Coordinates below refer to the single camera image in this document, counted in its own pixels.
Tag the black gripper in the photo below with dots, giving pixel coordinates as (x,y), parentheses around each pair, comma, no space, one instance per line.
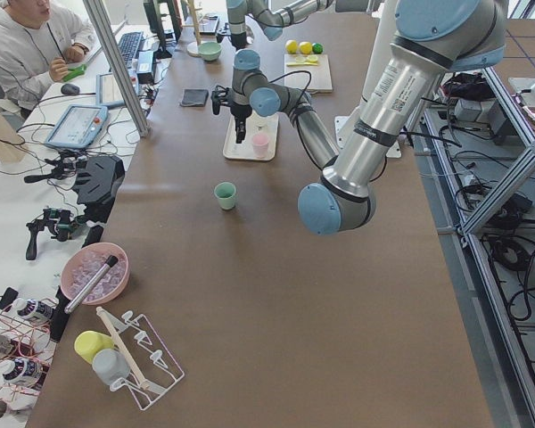
(240,111)

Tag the pink cup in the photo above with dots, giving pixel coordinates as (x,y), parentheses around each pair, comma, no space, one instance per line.
(260,143)

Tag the mint green cup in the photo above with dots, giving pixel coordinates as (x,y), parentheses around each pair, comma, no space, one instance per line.
(225,194)

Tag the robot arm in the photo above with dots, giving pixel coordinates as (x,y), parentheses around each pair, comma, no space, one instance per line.
(431,38)
(270,22)

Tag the cream rabbit serving tray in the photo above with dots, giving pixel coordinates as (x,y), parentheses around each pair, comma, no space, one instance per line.
(246,150)

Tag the grey folded cloth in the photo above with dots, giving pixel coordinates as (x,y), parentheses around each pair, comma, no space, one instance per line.
(194,97)

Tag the green bowl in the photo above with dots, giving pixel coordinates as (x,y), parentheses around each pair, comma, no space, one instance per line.
(209,51)

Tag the yellow plastic knife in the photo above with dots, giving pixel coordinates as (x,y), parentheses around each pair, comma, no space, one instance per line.
(301,64)

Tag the wooden stand with pole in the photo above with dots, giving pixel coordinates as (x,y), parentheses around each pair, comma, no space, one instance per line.
(193,48)

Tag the bamboo cutting board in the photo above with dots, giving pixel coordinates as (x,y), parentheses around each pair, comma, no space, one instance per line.
(316,79)

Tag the whole lemon outer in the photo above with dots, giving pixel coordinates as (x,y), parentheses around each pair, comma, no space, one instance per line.
(291,46)

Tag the whole lemon near lime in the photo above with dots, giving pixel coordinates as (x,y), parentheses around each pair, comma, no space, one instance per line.
(305,47)

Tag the green lime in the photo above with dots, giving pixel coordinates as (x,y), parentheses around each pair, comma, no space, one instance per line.
(317,48)

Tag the black keyboard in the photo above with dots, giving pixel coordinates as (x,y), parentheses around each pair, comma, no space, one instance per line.
(129,44)

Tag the teach pendant tablet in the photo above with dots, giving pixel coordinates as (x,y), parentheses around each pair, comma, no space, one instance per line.
(78,127)

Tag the computer mouse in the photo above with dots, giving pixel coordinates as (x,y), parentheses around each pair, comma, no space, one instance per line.
(70,89)

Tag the metal tube black tip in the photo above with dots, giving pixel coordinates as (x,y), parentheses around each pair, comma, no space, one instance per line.
(89,285)

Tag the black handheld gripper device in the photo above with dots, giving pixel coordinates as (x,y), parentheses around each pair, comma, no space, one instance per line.
(61,224)

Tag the pink bowl with ice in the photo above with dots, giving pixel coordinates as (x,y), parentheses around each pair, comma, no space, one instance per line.
(89,261)

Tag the person in white hoodie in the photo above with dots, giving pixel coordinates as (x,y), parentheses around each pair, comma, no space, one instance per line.
(39,41)

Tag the yellow cup on rack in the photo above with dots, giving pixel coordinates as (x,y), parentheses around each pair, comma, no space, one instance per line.
(89,343)

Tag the grey cup on rack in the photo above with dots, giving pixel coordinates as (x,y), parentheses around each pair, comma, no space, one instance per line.
(110,365)

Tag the aluminium frame post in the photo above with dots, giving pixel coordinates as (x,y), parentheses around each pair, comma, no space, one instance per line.
(101,22)

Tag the white wire cup rack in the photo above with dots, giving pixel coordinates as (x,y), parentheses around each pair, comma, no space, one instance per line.
(153,369)

